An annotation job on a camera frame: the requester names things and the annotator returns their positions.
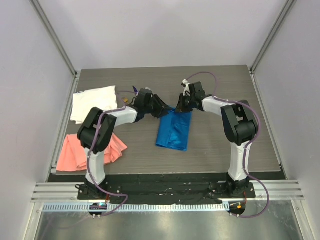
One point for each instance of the blue cloth napkin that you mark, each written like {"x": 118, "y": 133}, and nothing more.
{"x": 173, "y": 131}

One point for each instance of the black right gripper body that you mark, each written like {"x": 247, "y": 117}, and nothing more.
{"x": 189, "y": 100}

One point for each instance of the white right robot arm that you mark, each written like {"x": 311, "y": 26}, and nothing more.
{"x": 239, "y": 124}

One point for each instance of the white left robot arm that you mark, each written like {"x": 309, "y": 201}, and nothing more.
{"x": 95, "y": 135}

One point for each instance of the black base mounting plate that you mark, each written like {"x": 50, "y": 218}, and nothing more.
{"x": 165, "y": 188}

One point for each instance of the left aluminium frame post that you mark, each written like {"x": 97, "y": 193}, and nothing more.
{"x": 53, "y": 35}

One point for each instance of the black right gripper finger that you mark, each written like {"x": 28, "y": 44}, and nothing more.
{"x": 181, "y": 102}
{"x": 186, "y": 110}

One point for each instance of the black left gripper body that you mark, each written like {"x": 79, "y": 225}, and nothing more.
{"x": 153, "y": 106}

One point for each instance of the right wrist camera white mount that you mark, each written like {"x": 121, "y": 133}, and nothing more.
{"x": 186, "y": 90}

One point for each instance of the green handled gold fork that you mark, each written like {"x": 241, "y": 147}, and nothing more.
{"x": 126, "y": 100}

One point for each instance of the slotted cable duct rail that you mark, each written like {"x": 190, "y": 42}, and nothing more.
{"x": 132, "y": 208}

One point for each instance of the horizontal aluminium frame rail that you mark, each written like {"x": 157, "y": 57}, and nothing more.
{"x": 67, "y": 192}

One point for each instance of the purple plastic knife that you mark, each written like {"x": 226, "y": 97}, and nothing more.
{"x": 135, "y": 90}

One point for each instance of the aluminium frame post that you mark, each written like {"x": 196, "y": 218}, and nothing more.
{"x": 53, "y": 35}
{"x": 285, "y": 11}

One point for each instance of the right aluminium frame post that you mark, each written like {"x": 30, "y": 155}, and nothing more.
{"x": 285, "y": 11}

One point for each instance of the white folded cloth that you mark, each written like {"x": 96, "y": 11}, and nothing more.
{"x": 103, "y": 98}

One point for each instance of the pink folded cloth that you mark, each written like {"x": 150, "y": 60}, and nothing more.
{"x": 73, "y": 157}

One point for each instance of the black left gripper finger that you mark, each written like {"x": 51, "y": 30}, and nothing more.
{"x": 159, "y": 104}
{"x": 160, "y": 112}

